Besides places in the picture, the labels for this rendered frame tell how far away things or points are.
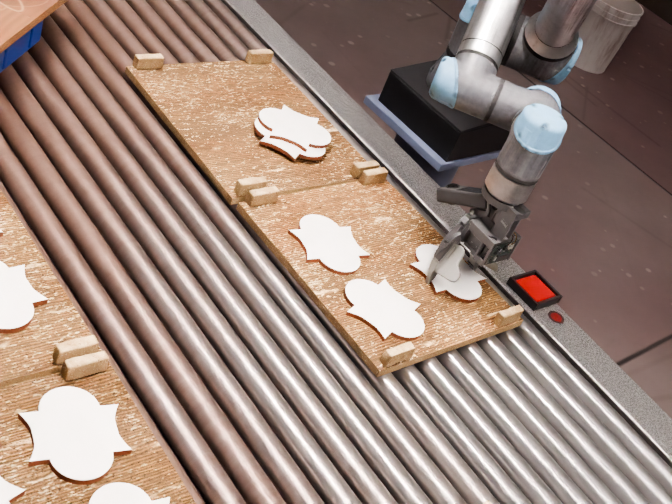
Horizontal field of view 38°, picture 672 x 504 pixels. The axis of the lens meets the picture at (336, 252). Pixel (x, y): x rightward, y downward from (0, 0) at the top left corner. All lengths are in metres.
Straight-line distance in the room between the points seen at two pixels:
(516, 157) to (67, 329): 0.72
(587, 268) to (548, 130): 2.33
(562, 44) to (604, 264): 1.90
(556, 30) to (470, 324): 0.69
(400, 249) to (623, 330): 1.98
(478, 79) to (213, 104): 0.56
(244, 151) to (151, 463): 0.75
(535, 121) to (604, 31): 3.83
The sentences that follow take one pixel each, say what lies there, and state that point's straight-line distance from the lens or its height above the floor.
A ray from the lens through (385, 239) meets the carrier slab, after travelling 1.76.
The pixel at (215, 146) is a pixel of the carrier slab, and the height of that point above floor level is 0.94.
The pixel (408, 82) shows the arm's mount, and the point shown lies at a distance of 2.25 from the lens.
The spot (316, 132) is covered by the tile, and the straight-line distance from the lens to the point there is 1.92.
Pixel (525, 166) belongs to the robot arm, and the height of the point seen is 1.22.
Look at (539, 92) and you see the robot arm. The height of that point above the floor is 1.28.
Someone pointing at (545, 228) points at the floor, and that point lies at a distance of 3.92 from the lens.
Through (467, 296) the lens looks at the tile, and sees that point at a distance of 1.71.
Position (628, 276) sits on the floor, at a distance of 3.94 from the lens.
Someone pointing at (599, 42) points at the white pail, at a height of 0.17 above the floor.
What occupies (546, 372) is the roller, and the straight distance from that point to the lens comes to 1.70.
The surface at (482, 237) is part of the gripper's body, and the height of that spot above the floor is 1.07.
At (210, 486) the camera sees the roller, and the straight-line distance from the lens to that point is 1.30.
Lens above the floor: 1.93
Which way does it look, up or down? 36 degrees down
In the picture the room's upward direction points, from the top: 24 degrees clockwise
